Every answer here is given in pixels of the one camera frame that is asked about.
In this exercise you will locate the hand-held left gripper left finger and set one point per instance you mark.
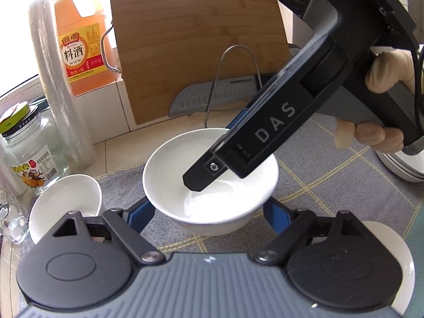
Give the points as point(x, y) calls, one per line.
point(140, 212)

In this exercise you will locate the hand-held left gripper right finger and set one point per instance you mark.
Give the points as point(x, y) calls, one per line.
point(276, 216)

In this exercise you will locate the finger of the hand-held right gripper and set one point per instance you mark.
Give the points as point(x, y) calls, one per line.
point(205, 175)

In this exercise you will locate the white bowl with pink flower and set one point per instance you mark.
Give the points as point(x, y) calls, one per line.
point(172, 179)
point(59, 198)

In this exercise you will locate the stack of white plates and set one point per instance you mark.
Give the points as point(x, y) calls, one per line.
point(389, 165)

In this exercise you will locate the white plate with grey stain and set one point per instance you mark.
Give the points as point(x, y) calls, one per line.
point(419, 171)

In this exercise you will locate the person's right hand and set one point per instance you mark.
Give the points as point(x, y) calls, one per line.
point(384, 69)

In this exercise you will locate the grey checked mat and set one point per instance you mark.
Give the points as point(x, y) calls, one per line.
point(308, 185)

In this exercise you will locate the steel kitchen knife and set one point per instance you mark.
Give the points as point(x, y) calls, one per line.
point(192, 101)

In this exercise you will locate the glass jar with dark lid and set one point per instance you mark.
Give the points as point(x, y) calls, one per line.
point(33, 152)

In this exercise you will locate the clear glass cup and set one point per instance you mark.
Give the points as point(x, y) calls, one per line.
point(13, 218)

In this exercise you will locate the bamboo cutting board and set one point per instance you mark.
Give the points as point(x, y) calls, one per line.
point(185, 39)

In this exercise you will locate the roll of plastic wrap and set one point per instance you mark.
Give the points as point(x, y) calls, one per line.
point(56, 89)

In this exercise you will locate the orange cooking wine bottle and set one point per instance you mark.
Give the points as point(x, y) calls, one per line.
point(79, 53)

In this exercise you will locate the window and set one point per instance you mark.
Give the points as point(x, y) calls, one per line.
point(20, 23)

